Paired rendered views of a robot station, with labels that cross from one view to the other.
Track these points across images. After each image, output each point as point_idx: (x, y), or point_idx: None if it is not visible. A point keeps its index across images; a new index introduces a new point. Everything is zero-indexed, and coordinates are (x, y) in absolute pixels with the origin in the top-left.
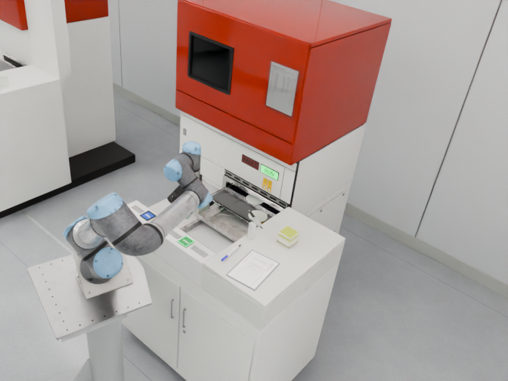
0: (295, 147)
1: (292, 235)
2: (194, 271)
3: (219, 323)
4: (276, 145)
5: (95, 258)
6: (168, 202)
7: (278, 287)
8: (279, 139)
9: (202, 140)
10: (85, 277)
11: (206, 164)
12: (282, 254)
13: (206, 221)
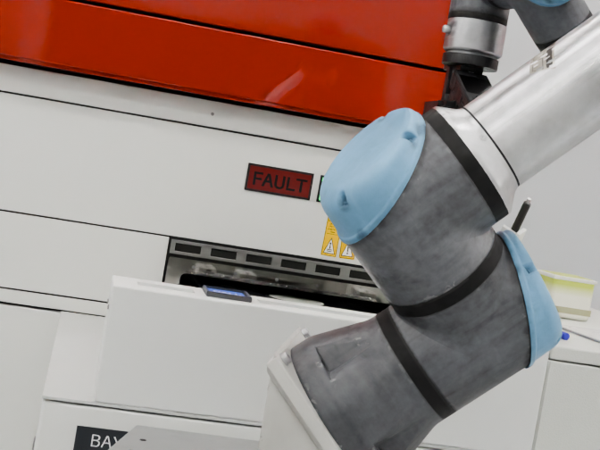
0: None
1: (585, 278)
2: (509, 403)
3: None
4: (404, 88)
5: (528, 258)
6: (79, 345)
7: None
8: (413, 68)
9: (73, 160)
10: (374, 441)
11: (87, 244)
12: (598, 327)
13: None
